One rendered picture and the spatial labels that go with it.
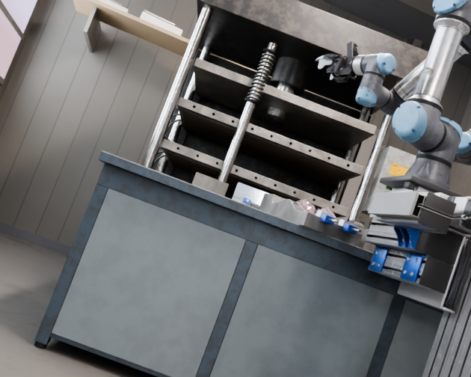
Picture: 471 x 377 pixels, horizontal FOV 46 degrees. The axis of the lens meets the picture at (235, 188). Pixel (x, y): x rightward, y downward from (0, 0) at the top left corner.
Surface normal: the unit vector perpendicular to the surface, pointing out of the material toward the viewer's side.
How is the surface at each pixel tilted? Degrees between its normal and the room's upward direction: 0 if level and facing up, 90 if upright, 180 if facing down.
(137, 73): 90
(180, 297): 90
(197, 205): 90
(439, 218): 90
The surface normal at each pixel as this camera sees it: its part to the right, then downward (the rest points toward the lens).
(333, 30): 0.05, -0.07
